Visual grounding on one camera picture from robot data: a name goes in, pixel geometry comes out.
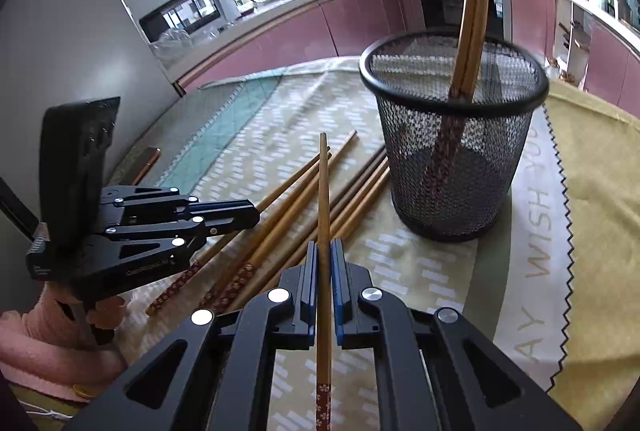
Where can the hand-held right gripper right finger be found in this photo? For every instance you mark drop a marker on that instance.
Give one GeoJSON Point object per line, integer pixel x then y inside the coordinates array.
{"type": "Point", "coordinates": [338, 281]}

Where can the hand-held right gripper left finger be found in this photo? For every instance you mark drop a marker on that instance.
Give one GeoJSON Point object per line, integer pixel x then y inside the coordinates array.
{"type": "Point", "coordinates": [311, 281]}

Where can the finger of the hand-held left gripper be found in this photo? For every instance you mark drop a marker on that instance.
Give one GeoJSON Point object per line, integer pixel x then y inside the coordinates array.
{"type": "Point", "coordinates": [230, 227]}
{"type": "Point", "coordinates": [225, 209]}

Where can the black mesh utensil basket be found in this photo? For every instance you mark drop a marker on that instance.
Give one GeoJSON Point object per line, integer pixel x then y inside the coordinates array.
{"type": "Point", "coordinates": [450, 211]}

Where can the person's left hand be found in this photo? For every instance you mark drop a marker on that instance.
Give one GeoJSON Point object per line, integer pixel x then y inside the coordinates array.
{"type": "Point", "coordinates": [111, 311]}

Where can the brown slim object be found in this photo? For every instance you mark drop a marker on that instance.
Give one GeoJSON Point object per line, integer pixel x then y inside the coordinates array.
{"type": "Point", "coordinates": [148, 162]}

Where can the patterned lettered tablecloth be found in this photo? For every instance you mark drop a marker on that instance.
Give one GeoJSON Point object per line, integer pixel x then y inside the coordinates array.
{"type": "Point", "coordinates": [240, 136]}

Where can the grey refrigerator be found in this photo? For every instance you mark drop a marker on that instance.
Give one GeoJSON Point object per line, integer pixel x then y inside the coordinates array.
{"type": "Point", "coordinates": [75, 36]}

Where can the clear plastic bag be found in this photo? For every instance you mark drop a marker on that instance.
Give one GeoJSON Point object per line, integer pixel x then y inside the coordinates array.
{"type": "Point", "coordinates": [172, 42]}

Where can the silver microwave oven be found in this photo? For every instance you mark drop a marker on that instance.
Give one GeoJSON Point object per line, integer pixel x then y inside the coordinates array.
{"type": "Point", "coordinates": [185, 11]}

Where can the pink kitchen cabinets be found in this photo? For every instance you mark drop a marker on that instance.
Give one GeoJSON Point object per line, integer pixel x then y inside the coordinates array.
{"type": "Point", "coordinates": [310, 26]}

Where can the yellow tablecloth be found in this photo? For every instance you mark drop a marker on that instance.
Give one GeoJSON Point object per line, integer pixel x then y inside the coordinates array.
{"type": "Point", "coordinates": [600, 211]}

